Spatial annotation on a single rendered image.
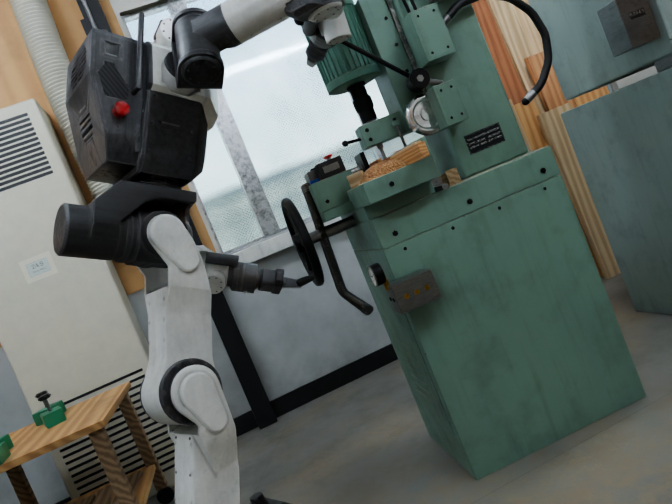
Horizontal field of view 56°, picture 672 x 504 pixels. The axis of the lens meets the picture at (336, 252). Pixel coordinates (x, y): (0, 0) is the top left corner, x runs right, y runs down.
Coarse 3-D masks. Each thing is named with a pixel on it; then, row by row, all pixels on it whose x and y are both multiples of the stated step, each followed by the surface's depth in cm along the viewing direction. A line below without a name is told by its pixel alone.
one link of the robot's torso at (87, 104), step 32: (96, 32) 136; (96, 64) 135; (128, 64) 139; (160, 64) 140; (96, 96) 133; (128, 96) 138; (160, 96) 139; (192, 96) 143; (96, 128) 136; (128, 128) 136; (160, 128) 139; (192, 128) 144; (96, 160) 139; (128, 160) 137; (160, 160) 140; (192, 160) 144
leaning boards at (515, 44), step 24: (480, 0) 343; (480, 24) 342; (504, 24) 343; (528, 24) 349; (504, 48) 344; (528, 48) 344; (504, 72) 343; (528, 72) 343; (552, 72) 339; (552, 96) 338; (600, 96) 351; (528, 120) 329; (552, 120) 324; (528, 144) 325; (552, 144) 323; (576, 168) 325; (576, 192) 324; (600, 240) 325; (600, 264) 326
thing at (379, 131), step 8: (376, 120) 194; (384, 120) 194; (392, 120) 195; (400, 120) 195; (360, 128) 193; (368, 128) 193; (376, 128) 194; (384, 128) 194; (392, 128) 195; (400, 128) 195; (360, 136) 195; (368, 136) 193; (376, 136) 194; (384, 136) 194; (392, 136) 195; (360, 144) 199; (368, 144) 193; (376, 144) 194
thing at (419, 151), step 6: (420, 144) 161; (408, 150) 170; (414, 150) 166; (420, 150) 161; (426, 150) 162; (396, 156) 182; (402, 156) 177; (408, 156) 172; (414, 156) 167; (420, 156) 163; (426, 156) 162; (408, 162) 174
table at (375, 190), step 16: (432, 160) 170; (384, 176) 168; (400, 176) 169; (416, 176) 170; (432, 176) 170; (352, 192) 182; (368, 192) 168; (384, 192) 168; (400, 192) 169; (336, 208) 188; (352, 208) 188
